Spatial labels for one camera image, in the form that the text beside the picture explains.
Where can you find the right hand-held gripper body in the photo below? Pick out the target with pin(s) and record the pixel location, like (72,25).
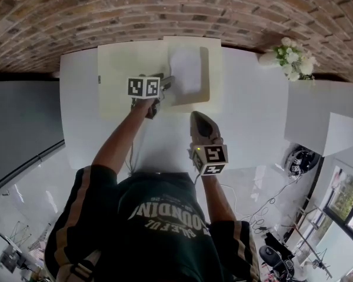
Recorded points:
(212,154)

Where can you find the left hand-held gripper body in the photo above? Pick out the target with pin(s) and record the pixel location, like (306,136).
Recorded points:
(143,87)

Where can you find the white sheet of paper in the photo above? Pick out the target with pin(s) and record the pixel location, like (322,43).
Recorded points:
(186,69)

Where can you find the person's left forearm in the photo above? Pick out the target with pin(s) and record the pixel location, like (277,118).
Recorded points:
(117,140)

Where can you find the person's right forearm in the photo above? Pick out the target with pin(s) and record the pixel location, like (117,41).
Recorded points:
(216,198)

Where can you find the large beige desk mat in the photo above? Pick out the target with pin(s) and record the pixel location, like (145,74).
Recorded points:
(117,78)

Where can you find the beige paper tray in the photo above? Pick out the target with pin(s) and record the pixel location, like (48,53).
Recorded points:
(206,78)

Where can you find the spare hand-held gripper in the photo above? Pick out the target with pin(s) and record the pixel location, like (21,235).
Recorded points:
(300,161)

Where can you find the dark green striped shirt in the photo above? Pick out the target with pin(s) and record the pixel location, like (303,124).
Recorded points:
(153,228)

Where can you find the white vase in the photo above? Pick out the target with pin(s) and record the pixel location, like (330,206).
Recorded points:
(268,60)

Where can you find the black office chair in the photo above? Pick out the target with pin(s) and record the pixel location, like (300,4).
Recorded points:
(275,258)

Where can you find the white flower bouquet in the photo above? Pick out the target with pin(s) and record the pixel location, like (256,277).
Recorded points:
(295,60)

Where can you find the grey partition panel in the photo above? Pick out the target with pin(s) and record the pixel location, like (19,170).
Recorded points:
(20,128)

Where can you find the black framed window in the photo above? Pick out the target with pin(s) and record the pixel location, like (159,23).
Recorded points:
(345,200)

